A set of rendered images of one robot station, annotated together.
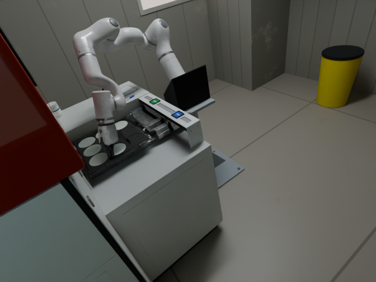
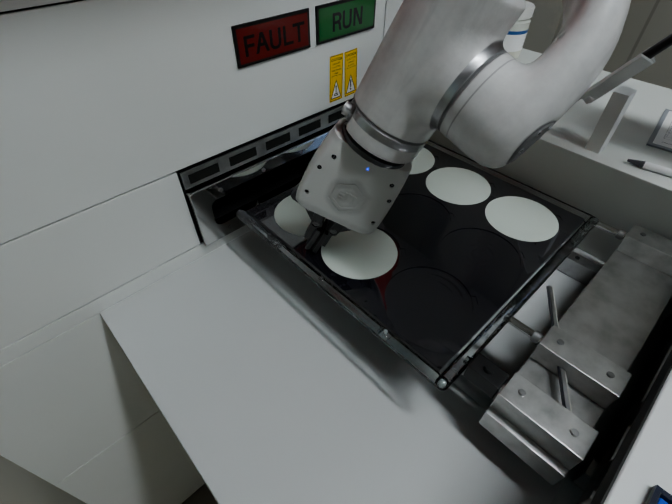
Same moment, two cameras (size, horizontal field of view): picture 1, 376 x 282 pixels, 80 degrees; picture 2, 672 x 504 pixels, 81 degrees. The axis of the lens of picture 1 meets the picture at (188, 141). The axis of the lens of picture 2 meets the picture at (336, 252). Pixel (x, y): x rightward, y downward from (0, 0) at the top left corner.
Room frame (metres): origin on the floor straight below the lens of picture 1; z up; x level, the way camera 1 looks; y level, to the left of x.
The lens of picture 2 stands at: (0.88, 0.04, 1.26)
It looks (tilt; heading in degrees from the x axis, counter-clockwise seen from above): 45 degrees down; 76
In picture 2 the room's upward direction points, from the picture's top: straight up
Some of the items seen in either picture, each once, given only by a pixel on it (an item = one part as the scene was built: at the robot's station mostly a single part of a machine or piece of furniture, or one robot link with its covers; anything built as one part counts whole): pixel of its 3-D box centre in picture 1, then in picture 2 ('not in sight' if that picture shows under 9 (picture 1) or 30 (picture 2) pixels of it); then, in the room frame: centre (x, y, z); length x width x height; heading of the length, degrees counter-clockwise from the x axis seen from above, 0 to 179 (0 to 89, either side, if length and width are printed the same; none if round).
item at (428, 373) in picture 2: (123, 154); (322, 282); (0.94, 0.35, 0.90); 0.37 x 0.01 x 0.01; 119
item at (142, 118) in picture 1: (149, 123); (596, 336); (1.24, 0.21, 0.87); 0.36 x 0.08 x 0.03; 29
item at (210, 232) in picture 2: (75, 161); (312, 162); (0.98, 0.61, 0.89); 0.44 x 0.02 x 0.10; 29
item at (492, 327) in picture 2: (137, 126); (531, 287); (1.18, 0.28, 0.90); 0.38 x 0.01 x 0.01; 29
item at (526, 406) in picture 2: (160, 128); (541, 417); (1.10, 0.14, 0.89); 0.08 x 0.03 x 0.03; 119
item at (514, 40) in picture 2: (54, 109); (509, 30); (1.44, 0.82, 1.01); 0.07 x 0.07 x 0.10
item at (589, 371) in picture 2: (154, 123); (578, 364); (1.17, 0.17, 0.89); 0.08 x 0.03 x 0.03; 119
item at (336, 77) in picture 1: (336, 78); not in sight; (2.20, -1.79, 0.30); 0.38 x 0.38 x 0.60
